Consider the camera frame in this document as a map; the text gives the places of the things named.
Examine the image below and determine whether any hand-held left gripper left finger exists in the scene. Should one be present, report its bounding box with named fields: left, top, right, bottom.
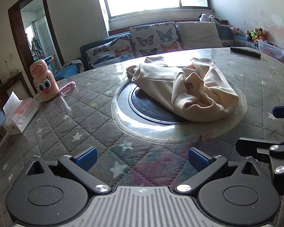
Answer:
left=26, top=147, right=112, bottom=194

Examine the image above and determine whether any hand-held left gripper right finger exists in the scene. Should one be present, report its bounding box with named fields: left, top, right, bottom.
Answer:
left=176, top=147, right=261, bottom=194

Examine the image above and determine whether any cream sweatshirt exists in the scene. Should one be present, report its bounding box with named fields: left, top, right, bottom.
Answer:
left=126, top=56, right=239, bottom=123

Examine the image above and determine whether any clear plastic storage box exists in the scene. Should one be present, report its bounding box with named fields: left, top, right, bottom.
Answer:
left=257, top=40, right=284, bottom=63

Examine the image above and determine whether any black remote control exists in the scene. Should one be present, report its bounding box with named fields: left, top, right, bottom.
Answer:
left=230, top=47, right=261, bottom=58

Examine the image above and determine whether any black round table insert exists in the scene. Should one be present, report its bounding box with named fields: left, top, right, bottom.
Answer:
left=129, top=85, right=194, bottom=126

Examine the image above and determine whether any white tissue box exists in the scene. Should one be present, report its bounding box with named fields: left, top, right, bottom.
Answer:
left=2, top=91, right=38, bottom=136

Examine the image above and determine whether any brown plush toy green shirt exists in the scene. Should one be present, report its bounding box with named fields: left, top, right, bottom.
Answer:
left=246, top=28, right=259, bottom=42

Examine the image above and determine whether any pink cartoon water bottle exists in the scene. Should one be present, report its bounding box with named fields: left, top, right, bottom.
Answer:
left=30, top=60, right=59, bottom=102

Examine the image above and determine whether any blue chair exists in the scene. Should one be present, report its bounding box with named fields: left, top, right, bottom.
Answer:
left=54, top=64, right=83, bottom=80

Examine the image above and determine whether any grey cloth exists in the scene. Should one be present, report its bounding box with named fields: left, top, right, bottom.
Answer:
left=62, top=60, right=85, bottom=73

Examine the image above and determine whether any wide butterfly print cushion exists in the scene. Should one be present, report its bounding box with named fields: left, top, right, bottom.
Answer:
left=85, top=35, right=134, bottom=70

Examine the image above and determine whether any dark blue sofa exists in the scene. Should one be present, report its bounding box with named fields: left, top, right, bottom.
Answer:
left=80, top=20, right=261, bottom=72

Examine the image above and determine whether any plain cream cushion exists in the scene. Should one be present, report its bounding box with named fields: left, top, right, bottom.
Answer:
left=176, top=21, right=224, bottom=51

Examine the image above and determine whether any black and white plush toy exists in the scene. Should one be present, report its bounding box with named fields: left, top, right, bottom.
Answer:
left=199, top=13, right=222, bottom=25

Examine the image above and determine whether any tall butterfly print cushion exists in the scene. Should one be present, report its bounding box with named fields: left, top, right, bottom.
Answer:
left=129, top=22, right=183, bottom=58

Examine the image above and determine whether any pink bottle strap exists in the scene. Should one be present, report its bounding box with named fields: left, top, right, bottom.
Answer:
left=59, top=81, right=76, bottom=97

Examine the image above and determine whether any dark wooden door frame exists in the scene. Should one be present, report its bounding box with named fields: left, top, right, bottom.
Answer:
left=8, top=0, right=65, bottom=95

